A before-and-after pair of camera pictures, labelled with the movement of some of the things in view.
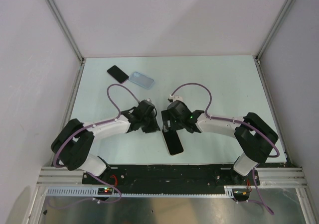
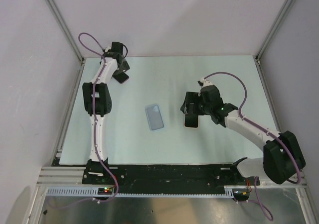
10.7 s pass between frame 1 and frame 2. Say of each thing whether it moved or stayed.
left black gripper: moved
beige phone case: moved
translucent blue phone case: moved
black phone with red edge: stayed
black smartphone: moved
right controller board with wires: stayed
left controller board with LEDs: stayed
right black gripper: moved
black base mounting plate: stayed
